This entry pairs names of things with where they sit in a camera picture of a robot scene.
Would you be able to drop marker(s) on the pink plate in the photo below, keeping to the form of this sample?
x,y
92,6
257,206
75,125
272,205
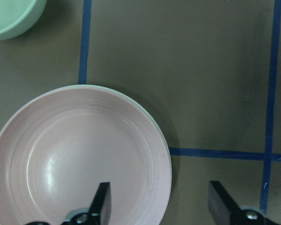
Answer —
x,y
48,169

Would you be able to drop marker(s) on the cream plate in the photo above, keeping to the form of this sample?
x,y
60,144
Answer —
x,y
115,124

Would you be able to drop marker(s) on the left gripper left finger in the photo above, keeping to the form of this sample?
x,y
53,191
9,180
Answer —
x,y
99,211

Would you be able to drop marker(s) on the green bowl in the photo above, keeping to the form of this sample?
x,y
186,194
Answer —
x,y
17,16

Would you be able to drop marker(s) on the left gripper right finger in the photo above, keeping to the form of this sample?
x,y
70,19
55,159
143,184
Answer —
x,y
225,211

